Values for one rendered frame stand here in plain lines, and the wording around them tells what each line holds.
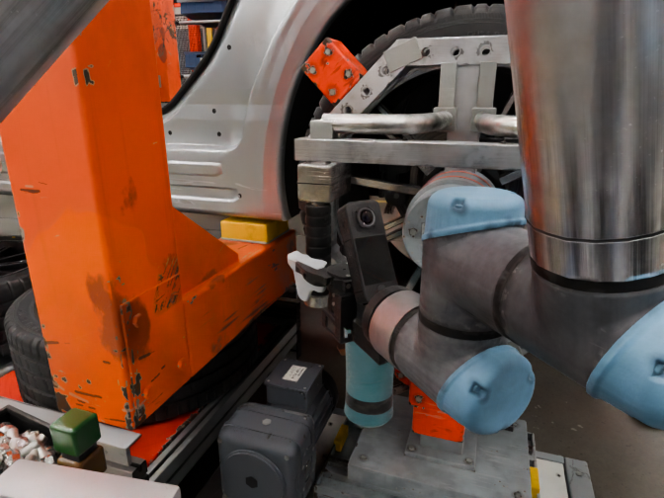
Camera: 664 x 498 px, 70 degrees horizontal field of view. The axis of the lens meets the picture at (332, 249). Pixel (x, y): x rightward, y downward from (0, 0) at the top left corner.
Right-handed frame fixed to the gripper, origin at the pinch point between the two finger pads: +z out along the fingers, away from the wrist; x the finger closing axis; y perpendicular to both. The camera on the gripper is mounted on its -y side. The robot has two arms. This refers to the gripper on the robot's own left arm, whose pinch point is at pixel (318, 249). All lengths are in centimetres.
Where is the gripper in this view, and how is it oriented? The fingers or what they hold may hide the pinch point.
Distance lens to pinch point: 66.3
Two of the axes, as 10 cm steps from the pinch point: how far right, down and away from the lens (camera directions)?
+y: 0.0, 9.5, 3.1
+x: 9.0, -1.3, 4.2
